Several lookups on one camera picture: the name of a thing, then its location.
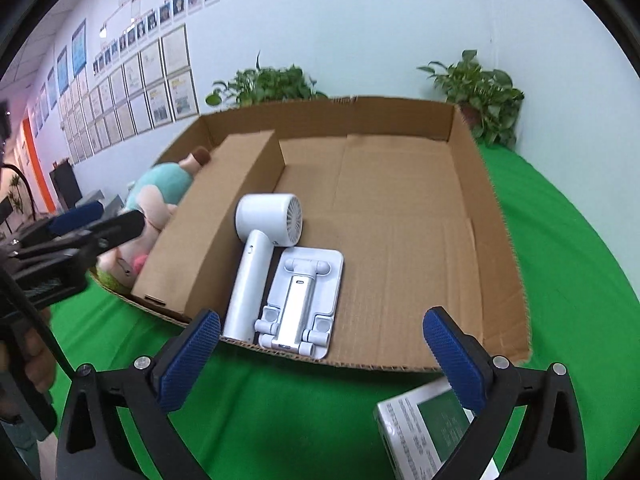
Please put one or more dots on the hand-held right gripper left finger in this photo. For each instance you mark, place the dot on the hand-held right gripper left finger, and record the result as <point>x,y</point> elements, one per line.
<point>192,360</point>

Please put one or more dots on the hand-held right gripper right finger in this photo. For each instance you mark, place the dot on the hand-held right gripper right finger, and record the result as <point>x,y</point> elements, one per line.
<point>455,360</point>

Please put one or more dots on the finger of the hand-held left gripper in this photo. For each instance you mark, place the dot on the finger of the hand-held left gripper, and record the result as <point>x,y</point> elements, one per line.
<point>75,217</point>
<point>117,230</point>

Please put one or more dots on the pink and teal plush toy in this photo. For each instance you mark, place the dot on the pink and teal plush toy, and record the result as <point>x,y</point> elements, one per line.
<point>155,185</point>

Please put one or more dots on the white and green packet box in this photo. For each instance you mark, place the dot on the white and green packet box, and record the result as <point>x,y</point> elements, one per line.
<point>415,430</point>

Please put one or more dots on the white handheld fan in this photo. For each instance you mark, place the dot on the white handheld fan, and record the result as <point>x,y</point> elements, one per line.
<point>250,285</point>

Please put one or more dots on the white folding phone stand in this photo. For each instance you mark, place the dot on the white folding phone stand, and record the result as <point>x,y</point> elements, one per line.
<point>300,290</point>

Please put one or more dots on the large cardboard box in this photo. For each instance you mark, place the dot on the large cardboard box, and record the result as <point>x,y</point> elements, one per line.
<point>400,210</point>

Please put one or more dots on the person's left hand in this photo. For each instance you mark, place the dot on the person's left hand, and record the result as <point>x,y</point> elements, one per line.
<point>42,355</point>

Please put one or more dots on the black cabinet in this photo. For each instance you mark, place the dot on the black cabinet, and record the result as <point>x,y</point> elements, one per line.
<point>65,182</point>

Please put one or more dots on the green tablecloth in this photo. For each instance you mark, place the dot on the green tablecloth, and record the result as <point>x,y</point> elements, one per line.
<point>575,270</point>

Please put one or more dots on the bushy green potted plant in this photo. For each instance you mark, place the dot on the bushy green potted plant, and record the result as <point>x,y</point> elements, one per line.
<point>270,85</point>

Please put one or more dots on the small green potted plant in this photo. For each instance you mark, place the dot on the small green potted plant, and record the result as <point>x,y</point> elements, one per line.
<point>480,92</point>

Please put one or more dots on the group of framed wall certificates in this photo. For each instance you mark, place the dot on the group of framed wall certificates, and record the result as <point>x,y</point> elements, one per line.
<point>135,95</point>

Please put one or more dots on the blue wall posters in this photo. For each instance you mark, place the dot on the blue wall posters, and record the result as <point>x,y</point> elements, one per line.
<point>77,47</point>

